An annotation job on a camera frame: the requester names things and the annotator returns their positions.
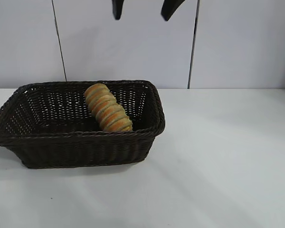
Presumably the long striped bread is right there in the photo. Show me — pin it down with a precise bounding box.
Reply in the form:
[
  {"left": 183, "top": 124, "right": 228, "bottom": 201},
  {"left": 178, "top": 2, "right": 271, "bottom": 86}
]
[{"left": 84, "top": 82, "right": 133, "bottom": 133}]

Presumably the dark brown wicker basket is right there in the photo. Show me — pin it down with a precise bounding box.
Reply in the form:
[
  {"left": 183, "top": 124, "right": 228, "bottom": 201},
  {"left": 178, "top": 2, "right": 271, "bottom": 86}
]
[{"left": 0, "top": 79, "right": 166, "bottom": 170}]

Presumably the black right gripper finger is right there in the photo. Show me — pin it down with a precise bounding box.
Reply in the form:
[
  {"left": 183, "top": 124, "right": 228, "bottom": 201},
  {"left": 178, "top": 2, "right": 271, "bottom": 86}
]
[
  {"left": 111, "top": 0, "right": 124, "bottom": 20},
  {"left": 161, "top": 0, "right": 185, "bottom": 22}
]

